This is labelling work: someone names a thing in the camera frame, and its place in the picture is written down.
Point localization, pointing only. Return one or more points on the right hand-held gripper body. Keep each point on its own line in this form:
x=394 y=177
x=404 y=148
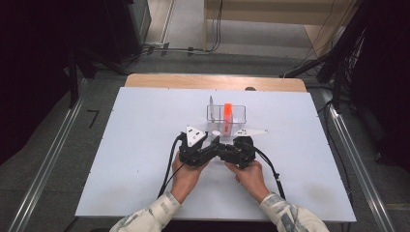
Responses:
x=240 y=151

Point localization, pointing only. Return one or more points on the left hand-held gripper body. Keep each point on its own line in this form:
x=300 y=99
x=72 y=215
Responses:
x=191 y=148

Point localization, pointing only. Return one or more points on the orange highlighter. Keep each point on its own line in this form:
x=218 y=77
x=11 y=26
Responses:
x=227 y=117

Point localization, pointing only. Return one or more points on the clear plastic pen holder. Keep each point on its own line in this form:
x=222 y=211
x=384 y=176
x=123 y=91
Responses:
x=238 y=114

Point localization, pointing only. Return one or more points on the person's right hand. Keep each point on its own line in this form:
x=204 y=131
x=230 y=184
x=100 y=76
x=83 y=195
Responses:
x=248 y=180

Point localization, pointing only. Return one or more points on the person's left hand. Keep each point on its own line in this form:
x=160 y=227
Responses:
x=185 y=180

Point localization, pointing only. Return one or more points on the black tripod stand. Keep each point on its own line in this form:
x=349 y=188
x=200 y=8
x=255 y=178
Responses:
x=75 y=77

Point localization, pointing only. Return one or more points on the dark grey cabinet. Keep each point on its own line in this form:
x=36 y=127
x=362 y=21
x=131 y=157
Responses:
x=140 y=19

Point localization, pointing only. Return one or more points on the light wooden bench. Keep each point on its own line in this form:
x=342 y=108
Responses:
x=257 y=13

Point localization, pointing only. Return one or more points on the dark curtain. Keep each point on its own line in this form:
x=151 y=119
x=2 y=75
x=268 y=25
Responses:
x=386 y=80
x=32 y=64

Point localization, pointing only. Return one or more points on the metal floor rail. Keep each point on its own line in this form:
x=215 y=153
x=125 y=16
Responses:
x=48 y=161
x=357 y=167

